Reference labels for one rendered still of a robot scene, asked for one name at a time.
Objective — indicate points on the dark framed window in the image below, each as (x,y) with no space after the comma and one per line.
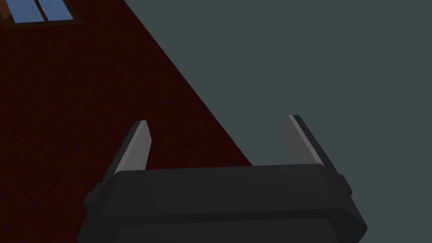
(37,11)

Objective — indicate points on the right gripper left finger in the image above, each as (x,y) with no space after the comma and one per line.
(135,152)

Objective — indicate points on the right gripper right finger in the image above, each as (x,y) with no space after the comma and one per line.
(302,148)

